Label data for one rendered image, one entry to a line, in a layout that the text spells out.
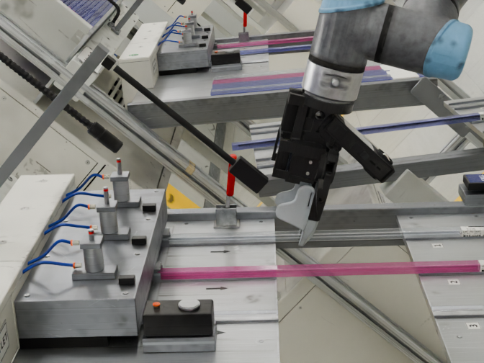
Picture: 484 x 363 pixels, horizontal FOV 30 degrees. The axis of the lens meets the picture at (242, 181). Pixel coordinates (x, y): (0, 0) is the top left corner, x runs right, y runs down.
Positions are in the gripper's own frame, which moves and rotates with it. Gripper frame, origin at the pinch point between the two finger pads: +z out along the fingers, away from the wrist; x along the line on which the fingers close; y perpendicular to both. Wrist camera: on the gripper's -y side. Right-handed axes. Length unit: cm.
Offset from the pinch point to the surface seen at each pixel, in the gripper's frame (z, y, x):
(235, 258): 3.1, 9.5, 5.5
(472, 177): -10.0, -23.3, -10.8
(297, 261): 41, -12, -82
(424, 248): -3.2, -15.2, 4.1
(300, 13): 39, -27, -440
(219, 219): 2.5, 12.3, -5.1
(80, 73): -20.3, 32.2, 15.8
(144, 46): 6, 37, -118
